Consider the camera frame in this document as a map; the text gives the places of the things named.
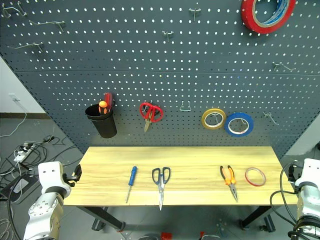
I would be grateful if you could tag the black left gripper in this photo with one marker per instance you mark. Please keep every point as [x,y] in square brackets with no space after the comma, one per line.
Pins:
[68,179]

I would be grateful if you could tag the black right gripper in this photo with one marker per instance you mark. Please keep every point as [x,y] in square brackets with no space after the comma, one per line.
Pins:
[292,173]

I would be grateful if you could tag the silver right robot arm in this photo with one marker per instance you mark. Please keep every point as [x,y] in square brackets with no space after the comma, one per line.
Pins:
[308,210]

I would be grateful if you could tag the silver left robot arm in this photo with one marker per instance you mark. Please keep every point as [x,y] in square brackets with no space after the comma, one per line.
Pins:
[42,215]

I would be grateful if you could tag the dark grey metal pegboard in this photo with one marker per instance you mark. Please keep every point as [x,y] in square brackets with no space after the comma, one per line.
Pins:
[160,62]

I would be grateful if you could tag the thin red tape roll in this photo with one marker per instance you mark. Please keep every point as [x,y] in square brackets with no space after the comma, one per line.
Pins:
[246,177]

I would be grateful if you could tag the black table leg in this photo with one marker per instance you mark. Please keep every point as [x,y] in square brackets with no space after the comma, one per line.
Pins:
[105,217]
[255,216]

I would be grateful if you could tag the black plastic cup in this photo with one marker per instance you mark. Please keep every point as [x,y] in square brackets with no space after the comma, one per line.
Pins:
[105,127]

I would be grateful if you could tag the black table caster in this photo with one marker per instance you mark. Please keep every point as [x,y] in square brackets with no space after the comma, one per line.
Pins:
[98,225]
[268,223]

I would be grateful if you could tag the long metal pegboard hook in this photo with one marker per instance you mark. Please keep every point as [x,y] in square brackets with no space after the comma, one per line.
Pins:
[283,65]
[12,8]
[47,23]
[27,45]
[271,118]

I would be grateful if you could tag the white power strip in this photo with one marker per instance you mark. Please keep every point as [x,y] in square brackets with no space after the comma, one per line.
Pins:
[22,152]

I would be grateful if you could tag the black box on floor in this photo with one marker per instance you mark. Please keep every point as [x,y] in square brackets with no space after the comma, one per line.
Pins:
[17,187]

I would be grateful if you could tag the wooden table top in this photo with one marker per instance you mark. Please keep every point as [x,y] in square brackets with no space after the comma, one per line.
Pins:
[190,160]

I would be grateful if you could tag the yellow tape roll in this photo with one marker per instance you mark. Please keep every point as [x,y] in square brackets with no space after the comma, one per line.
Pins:
[203,119]

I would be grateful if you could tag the small red floor object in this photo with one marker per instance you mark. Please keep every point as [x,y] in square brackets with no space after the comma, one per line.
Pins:
[166,236]

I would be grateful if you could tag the blue and white tape roll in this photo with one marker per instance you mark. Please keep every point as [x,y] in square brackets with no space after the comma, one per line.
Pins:
[281,12]

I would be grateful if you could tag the short metal pegboard hook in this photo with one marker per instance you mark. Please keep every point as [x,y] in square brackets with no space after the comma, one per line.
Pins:
[194,11]
[168,33]

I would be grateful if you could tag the large red tape roll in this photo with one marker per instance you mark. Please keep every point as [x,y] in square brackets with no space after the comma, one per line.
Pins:
[246,15]

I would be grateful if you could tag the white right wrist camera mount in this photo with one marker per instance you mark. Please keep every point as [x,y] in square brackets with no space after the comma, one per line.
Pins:
[310,172]

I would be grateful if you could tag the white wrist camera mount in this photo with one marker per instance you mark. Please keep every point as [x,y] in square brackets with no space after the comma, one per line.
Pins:
[50,175]
[310,172]

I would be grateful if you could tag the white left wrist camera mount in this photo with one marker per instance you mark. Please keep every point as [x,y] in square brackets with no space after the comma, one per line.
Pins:
[50,175]

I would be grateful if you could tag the white wall outlet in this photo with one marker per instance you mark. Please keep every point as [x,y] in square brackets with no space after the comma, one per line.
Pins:
[13,97]

